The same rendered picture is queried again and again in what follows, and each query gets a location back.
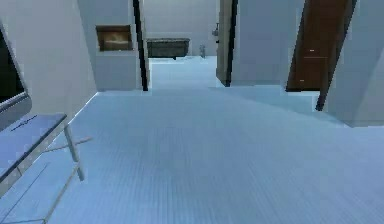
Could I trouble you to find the dark grey chest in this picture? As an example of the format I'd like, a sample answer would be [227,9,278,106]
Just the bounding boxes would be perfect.
[146,37,191,61]

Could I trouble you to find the beige open door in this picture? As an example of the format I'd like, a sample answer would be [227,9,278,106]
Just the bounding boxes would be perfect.
[215,0,239,88]

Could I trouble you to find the brown wooden door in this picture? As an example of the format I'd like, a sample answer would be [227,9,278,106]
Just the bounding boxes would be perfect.
[285,0,352,93]

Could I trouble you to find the brown framed picture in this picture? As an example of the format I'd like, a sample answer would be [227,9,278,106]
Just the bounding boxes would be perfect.
[95,24,134,53]

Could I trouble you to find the grey door handle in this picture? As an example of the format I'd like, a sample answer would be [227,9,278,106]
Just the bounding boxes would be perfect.
[211,22,221,44]

